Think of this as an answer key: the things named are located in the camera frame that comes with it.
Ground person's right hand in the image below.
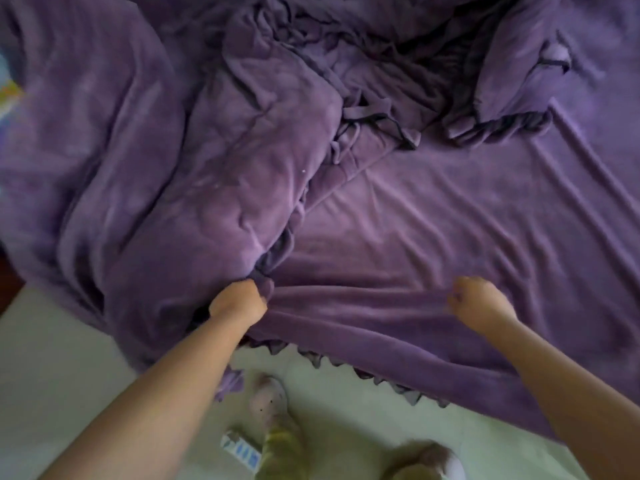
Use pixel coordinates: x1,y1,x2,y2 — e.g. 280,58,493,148
446,276,519,338

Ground person's left hand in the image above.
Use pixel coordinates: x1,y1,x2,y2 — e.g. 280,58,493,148
208,279,269,328

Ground purple plush bed sheet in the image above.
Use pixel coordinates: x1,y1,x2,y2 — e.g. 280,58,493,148
249,0,640,441

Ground purple fleece duvet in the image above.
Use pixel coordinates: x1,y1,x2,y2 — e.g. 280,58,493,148
0,0,573,401

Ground colourful feather print pillow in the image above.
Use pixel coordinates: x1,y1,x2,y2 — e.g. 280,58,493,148
0,49,26,125

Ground person's right forearm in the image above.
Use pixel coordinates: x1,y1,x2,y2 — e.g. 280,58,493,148
487,314,640,480

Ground person's left forearm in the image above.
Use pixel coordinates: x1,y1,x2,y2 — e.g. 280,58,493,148
37,314,251,480

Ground person's left shoe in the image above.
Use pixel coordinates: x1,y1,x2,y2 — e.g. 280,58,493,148
248,375,290,425

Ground person's shoe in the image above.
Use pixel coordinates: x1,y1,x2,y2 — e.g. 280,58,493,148
248,375,290,425
395,441,467,480

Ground person's right shoe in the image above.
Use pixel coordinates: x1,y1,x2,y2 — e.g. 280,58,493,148
395,441,467,480

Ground small blue white box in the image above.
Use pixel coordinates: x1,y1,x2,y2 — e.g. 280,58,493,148
219,428,265,473

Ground green trousers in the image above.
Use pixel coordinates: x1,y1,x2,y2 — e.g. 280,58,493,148
255,422,436,480

